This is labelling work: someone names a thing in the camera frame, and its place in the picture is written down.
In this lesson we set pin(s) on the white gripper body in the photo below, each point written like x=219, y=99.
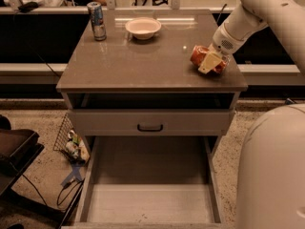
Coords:
x=222, y=44

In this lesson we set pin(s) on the orange coke can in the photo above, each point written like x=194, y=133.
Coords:
x=196, y=59

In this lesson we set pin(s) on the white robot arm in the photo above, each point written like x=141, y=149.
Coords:
x=271, y=174

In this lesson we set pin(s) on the silver blue energy drink can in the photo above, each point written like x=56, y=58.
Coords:
x=97, y=21

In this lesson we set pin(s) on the white paper bowl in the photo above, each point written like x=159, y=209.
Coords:
x=143, y=28

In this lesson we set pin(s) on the grey drawer cabinet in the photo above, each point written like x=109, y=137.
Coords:
x=125, y=73

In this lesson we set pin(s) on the closed middle drawer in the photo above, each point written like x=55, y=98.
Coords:
x=124, y=122

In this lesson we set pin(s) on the open bottom drawer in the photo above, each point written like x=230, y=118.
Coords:
x=149, y=182

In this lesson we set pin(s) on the blue tape cross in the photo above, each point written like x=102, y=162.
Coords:
x=74, y=174

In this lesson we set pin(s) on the black drawer handle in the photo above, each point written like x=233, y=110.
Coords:
x=150, y=129

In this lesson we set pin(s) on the wire basket with snacks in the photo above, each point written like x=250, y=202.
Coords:
x=70, y=144

